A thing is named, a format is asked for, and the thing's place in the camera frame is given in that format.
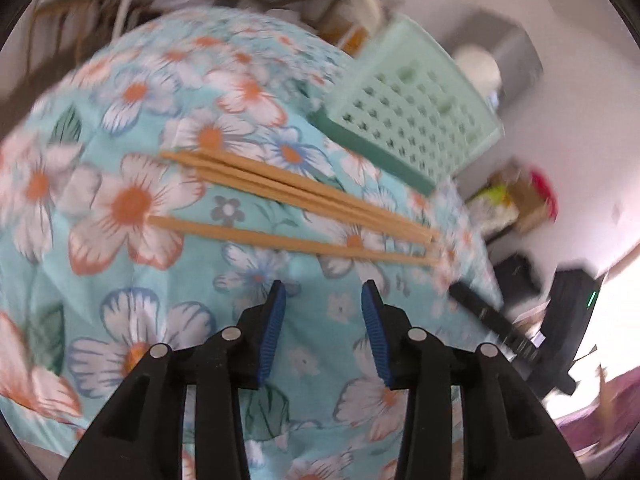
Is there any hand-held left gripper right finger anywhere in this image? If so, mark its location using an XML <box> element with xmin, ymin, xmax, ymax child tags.
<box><xmin>361</xmin><ymin>280</ymin><xmax>586</xmax><ymax>480</ymax></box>

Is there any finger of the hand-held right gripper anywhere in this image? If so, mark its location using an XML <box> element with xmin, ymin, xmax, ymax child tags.
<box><xmin>449</xmin><ymin>282</ymin><xmax>544</xmax><ymax>364</ymax></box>

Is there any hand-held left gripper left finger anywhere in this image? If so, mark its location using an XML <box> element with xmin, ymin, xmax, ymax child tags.
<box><xmin>59</xmin><ymin>280</ymin><xmax>288</xmax><ymax>480</ymax></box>

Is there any bamboo chopstick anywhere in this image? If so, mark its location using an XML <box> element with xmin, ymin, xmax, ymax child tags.
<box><xmin>148</xmin><ymin>215</ymin><xmax>442</xmax><ymax>266</ymax></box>
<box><xmin>196</xmin><ymin>167</ymin><xmax>435</xmax><ymax>247</ymax></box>
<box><xmin>161</xmin><ymin>150</ymin><xmax>442</xmax><ymax>237</ymax></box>

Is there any green perforated utensil holder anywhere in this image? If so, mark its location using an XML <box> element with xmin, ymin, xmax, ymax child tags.
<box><xmin>307</xmin><ymin>12</ymin><xmax>505</xmax><ymax>196</ymax></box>

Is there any black trash bin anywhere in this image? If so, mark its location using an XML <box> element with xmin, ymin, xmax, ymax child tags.
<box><xmin>492</xmin><ymin>254</ymin><xmax>543</xmax><ymax>306</ymax></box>

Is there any purple cloth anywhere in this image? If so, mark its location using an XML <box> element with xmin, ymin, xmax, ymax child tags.
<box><xmin>555</xmin><ymin>365</ymin><xmax>640</xmax><ymax>456</ymax></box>

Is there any brown cardboard box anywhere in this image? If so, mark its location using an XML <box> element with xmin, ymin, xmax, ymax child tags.
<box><xmin>487</xmin><ymin>160</ymin><xmax>551</xmax><ymax>233</ymax></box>

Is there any yellow and white rice bag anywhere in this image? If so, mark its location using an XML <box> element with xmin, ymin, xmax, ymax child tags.
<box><xmin>470</xmin><ymin>182</ymin><xmax>518</xmax><ymax>231</ymax></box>

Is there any floral blue blanket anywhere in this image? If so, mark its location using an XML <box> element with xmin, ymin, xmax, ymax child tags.
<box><xmin>0</xmin><ymin>5</ymin><xmax>506</xmax><ymax>480</ymax></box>

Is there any red cloth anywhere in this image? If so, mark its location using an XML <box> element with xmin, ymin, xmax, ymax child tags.
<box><xmin>530</xmin><ymin>167</ymin><xmax>561</xmax><ymax>221</ymax></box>

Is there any silver refrigerator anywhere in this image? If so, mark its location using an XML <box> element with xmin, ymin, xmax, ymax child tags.
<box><xmin>440</xmin><ymin>7</ymin><xmax>545</xmax><ymax>111</ymax></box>

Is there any orange plastic bag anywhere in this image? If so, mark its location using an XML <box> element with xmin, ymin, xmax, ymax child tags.
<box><xmin>340</xmin><ymin>25</ymin><xmax>371</xmax><ymax>56</ymax></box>

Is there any wooden chair with dark seat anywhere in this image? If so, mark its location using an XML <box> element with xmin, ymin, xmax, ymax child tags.
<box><xmin>25</xmin><ymin>0</ymin><xmax>116</xmax><ymax>76</ymax></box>

